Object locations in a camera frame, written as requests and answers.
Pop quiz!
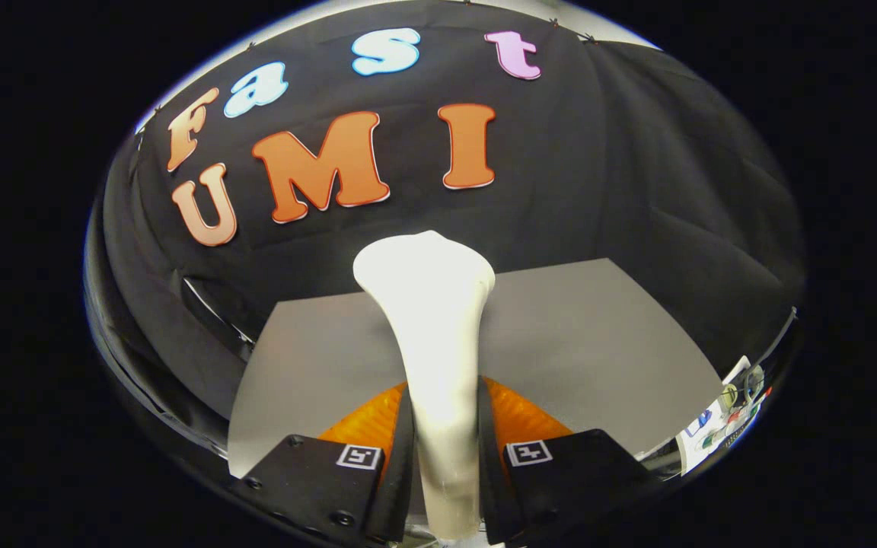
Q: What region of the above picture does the white side table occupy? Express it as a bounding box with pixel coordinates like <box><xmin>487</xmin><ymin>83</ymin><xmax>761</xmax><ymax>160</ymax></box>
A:
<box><xmin>674</xmin><ymin>354</ymin><xmax>774</xmax><ymax>476</ymax></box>

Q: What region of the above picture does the grey top cabinet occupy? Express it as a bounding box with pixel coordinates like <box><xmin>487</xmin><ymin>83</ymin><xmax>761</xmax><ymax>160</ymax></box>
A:
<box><xmin>227</xmin><ymin>257</ymin><xmax>725</xmax><ymax>476</ymax></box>

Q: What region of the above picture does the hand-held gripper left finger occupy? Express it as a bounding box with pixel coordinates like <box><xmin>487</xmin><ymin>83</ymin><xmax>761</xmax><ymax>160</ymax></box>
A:
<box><xmin>229</xmin><ymin>381</ymin><xmax>416</xmax><ymax>547</ymax></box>

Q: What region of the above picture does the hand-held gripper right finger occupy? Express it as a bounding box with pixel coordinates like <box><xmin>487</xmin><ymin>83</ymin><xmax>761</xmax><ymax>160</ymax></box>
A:
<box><xmin>477</xmin><ymin>375</ymin><xmax>660</xmax><ymax>547</ymax></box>

